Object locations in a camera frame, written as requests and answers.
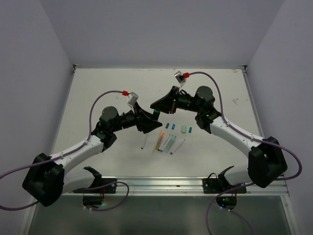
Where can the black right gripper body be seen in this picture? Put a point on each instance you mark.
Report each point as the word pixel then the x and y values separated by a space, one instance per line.
pixel 186 102

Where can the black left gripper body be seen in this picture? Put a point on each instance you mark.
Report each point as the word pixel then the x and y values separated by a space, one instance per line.
pixel 126 120

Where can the black green capped highlighter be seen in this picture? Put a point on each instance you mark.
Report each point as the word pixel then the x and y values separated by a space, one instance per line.
pixel 155 115

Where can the yellow slim highlighter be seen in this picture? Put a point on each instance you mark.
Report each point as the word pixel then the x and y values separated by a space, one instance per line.
pixel 155 148

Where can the orange brown highlighter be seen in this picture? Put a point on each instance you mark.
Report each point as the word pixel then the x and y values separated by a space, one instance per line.
pixel 161 139

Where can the dark green capped marker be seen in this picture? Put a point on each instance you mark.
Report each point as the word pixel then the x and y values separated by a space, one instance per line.
pixel 164 143

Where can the pale green highlighter cap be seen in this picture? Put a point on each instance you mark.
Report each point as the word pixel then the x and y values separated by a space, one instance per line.
pixel 183 129

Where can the blue capped white marker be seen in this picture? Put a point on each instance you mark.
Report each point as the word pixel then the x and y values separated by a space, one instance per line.
pixel 166 144

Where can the pale green translucent highlighter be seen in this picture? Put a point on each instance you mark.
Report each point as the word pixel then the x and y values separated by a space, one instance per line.
pixel 170 144

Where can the teal capped white marker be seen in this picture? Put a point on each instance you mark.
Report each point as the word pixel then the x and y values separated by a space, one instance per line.
pixel 177 147

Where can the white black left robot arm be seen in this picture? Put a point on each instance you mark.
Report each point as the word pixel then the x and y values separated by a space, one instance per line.
pixel 46 179

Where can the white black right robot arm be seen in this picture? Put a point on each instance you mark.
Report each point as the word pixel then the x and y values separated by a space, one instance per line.
pixel 213 123

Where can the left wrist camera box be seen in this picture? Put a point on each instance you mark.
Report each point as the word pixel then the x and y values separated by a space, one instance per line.
pixel 132 99

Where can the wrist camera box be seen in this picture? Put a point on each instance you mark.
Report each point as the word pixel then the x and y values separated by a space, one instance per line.
pixel 132 99
pixel 181 78

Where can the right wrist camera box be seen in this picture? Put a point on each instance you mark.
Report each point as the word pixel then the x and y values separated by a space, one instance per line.
pixel 181 78

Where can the aluminium side rail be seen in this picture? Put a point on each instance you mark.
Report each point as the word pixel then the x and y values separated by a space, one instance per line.
pixel 256 117

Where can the aluminium front rail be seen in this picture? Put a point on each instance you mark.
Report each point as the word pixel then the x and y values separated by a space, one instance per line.
pixel 168 186

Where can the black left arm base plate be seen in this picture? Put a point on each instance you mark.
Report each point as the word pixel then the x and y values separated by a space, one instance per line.
pixel 94 195

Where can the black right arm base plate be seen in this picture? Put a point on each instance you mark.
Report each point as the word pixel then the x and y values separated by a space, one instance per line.
pixel 213 186

